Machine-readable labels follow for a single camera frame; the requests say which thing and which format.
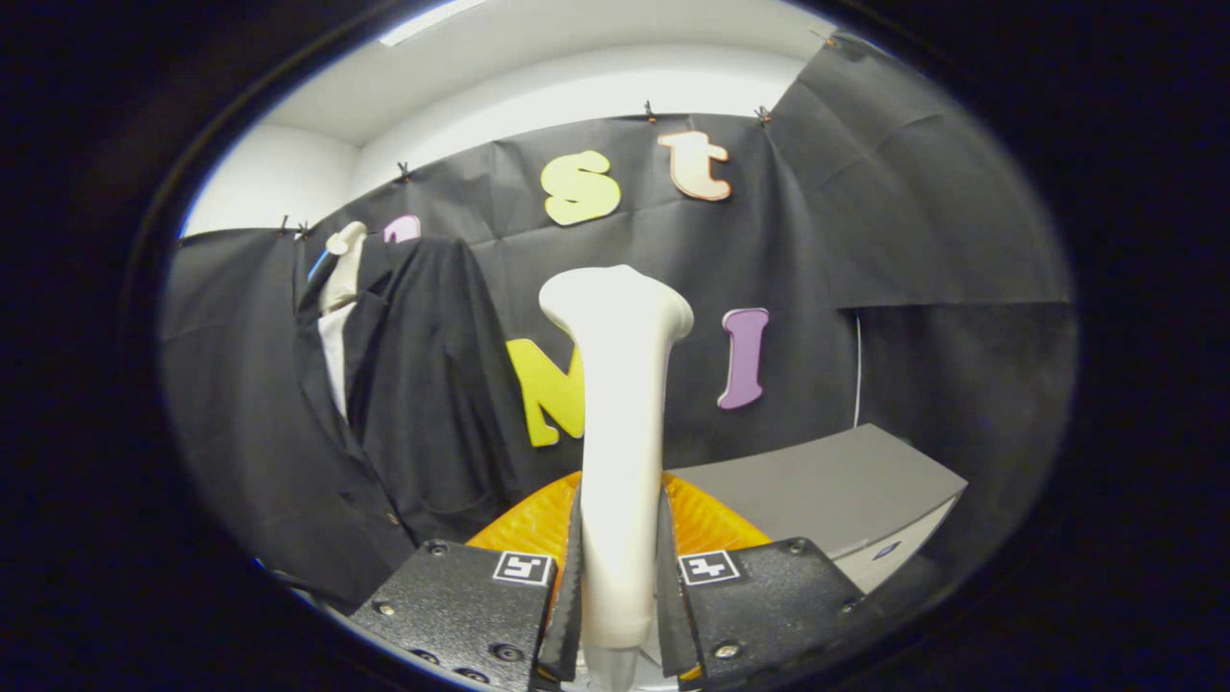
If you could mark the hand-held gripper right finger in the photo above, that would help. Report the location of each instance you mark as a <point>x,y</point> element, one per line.
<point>673,625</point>

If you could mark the black blazer jacket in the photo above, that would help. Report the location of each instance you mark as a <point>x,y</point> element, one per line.
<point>432,384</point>

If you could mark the grey cabinet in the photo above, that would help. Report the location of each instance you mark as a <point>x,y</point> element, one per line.
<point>826,481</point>

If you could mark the black backdrop cloth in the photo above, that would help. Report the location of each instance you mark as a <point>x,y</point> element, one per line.
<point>913,192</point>

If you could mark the white garment steamer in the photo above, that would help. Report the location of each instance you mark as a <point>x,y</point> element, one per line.
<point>620,432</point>

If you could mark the white mannequin neck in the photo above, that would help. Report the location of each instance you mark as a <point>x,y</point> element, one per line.
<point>344,269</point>

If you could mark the white ceiling light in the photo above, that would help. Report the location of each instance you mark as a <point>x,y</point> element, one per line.
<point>423,21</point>

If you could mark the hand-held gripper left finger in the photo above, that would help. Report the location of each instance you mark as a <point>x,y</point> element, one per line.
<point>562,634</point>

